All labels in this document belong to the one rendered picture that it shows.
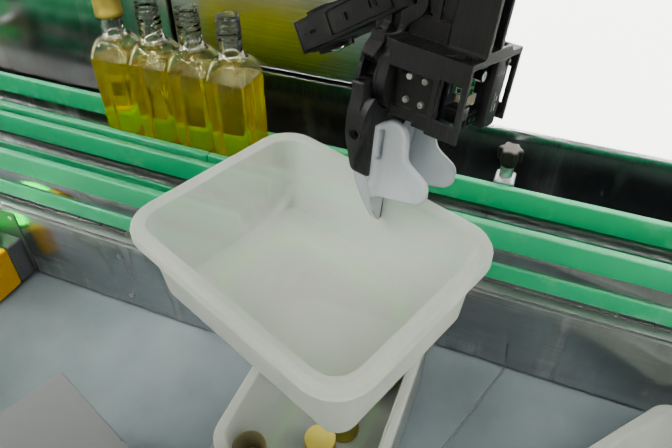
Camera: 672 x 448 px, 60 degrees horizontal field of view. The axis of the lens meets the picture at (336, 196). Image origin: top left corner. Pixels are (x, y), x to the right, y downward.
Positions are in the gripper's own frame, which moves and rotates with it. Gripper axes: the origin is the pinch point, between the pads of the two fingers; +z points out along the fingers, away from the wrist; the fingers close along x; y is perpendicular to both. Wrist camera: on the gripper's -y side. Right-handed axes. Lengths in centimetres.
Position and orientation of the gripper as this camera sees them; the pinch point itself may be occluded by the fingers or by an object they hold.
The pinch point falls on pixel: (374, 197)
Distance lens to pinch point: 46.6
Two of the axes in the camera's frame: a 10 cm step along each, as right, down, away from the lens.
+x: 6.3, -3.4, 6.9
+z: -1.1, 8.5, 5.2
